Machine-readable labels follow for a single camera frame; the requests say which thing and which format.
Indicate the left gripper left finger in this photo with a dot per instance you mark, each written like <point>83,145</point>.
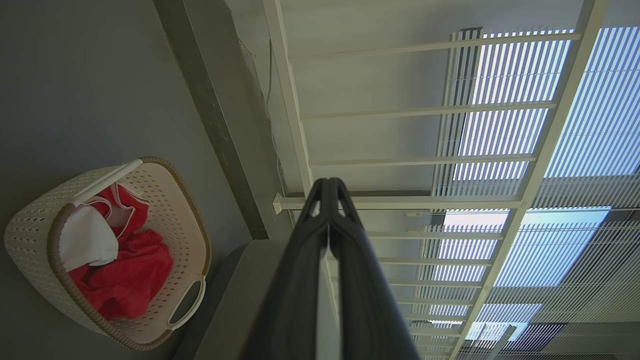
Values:
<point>292,290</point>

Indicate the plain red garment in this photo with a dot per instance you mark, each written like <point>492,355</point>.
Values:
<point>130,280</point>

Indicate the red garment with white trim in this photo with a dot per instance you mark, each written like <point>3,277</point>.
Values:
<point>131,210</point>

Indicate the white louvred window screen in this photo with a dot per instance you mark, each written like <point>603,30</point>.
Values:
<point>600,100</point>

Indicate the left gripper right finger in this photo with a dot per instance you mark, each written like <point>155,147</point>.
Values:
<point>367,300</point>

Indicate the white metal railing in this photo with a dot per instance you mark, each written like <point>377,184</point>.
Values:
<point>288,85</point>

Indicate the cream perforated laundry basket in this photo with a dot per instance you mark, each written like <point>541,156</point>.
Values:
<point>30,240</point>

